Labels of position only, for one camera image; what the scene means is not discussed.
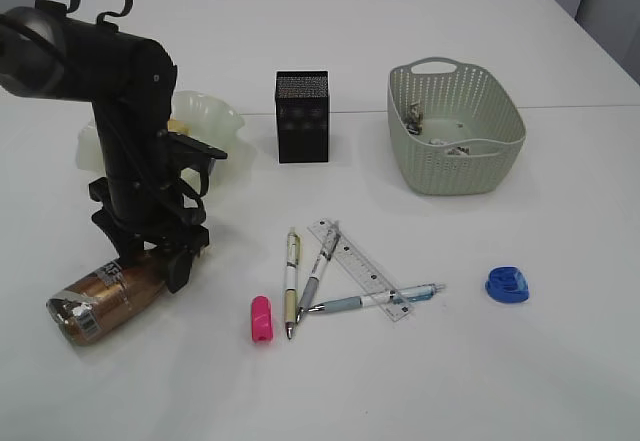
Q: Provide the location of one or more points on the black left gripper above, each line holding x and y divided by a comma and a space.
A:
178, 242

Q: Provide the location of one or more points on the pink highlighter cap eraser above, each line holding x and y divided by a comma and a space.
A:
261, 320

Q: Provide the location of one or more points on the brown coffee drink bottle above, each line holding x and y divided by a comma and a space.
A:
93, 306

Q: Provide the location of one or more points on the grey grip patterned pen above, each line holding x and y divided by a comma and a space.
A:
322, 260

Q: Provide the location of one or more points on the golden sugared bread roll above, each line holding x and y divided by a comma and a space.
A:
178, 126

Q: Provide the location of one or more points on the brown paper ball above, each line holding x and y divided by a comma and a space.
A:
414, 119

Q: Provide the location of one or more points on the white pink paper ball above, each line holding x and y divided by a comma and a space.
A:
450, 149

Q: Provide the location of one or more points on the blue correction tape dispenser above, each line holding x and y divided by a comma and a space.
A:
508, 285

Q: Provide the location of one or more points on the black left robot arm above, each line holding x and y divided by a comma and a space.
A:
154, 178

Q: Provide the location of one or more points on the white and beige pen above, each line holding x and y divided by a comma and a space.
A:
291, 277

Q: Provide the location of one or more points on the pale green wavy glass plate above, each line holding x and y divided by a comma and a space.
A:
210, 120

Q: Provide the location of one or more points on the black square pen holder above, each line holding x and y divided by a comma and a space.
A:
302, 108

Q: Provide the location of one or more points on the blue grey retractable pen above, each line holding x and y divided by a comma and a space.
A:
390, 297

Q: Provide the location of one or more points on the grey-green woven plastic basket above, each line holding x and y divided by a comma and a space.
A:
463, 104

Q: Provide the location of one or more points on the clear plastic ruler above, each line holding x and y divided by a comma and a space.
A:
367, 275

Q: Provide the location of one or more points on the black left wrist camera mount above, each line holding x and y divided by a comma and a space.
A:
188, 153

